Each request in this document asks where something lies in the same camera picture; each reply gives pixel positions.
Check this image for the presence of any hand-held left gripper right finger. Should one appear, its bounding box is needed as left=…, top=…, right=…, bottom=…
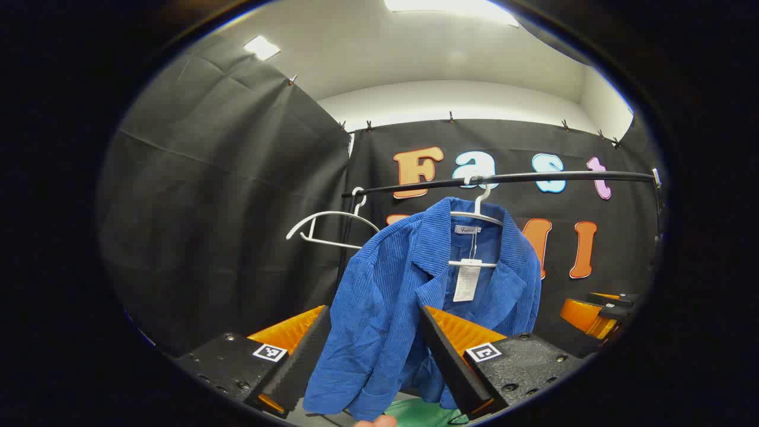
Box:
left=420, top=305, right=585, bottom=419

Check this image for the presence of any green laundry hamper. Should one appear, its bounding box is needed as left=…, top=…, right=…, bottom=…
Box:
left=382, top=397, right=470, bottom=427

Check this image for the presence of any large ceiling light panel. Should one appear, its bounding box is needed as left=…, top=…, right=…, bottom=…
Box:
left=382, top=0, right=519, bottom=27

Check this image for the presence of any small ceiling light panel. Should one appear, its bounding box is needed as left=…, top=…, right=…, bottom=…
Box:
left=244, top=36, right=281, bottom=61

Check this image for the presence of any white paper hang tag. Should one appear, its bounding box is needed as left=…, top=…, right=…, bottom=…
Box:
left=453, top=259, right=483, bottom=303

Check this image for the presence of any blue corduroy jacket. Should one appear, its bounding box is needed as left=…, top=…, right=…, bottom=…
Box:
left=302, top=197, right=543, bottom=423

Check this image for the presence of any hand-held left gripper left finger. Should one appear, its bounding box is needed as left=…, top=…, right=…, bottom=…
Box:
left=175, top=305, right=333, bottom=419

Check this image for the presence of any black clothes rack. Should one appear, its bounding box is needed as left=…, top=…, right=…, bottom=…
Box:
left=337, top=169, right=666, bottom=285

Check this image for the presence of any white clothes hanger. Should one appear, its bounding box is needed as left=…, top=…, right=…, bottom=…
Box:
left=286, top=187, right=380, bottom=250
left=448, top=175, right=505, bottom=269

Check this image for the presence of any black backdrop cloth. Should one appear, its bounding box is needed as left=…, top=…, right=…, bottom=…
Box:
left=98, top=33, right=665, bottom=356

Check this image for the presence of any row of small backdrop clips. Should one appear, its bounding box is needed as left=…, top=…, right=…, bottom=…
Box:
left=288, top=74, right=623, bottom=149

